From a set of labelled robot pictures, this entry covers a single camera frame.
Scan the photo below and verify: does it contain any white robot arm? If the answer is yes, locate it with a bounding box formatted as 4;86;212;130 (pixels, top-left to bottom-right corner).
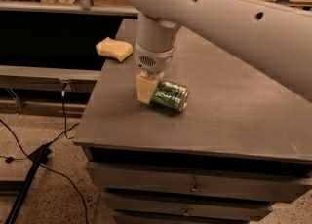
129;0;312;100

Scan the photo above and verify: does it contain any top drawer with handle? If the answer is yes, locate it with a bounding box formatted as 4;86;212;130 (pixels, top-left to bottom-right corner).
86;162;312;202

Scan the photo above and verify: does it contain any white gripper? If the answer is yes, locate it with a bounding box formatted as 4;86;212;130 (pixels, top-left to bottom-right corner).
135;41;175;104

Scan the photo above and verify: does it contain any grey drawer cabinet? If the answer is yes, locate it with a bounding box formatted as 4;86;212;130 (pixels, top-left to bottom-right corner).
75;29;312;224

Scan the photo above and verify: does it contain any black floor cable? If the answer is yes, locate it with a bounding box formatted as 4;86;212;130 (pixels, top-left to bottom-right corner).
0;83;89;224

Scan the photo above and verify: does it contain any drawer with handle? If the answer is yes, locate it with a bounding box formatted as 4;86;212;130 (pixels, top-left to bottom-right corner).
103;192;272;221
86;162;312;202

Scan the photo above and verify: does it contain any grey metal rail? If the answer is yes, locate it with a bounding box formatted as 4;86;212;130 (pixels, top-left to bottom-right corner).
0;1;138;18

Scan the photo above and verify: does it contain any yellow sponge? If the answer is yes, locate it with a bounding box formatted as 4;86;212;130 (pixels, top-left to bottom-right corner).
96;37;133;62

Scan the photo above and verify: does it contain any green soda can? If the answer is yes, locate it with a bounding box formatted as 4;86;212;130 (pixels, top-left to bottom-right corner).
151;80;189;111

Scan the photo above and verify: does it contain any black stand leg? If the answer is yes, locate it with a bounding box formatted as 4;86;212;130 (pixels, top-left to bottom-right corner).
5;145;51;224

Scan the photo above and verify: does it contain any grey low shelf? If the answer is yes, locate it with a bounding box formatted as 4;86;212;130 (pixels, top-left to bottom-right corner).
0;65;100;93

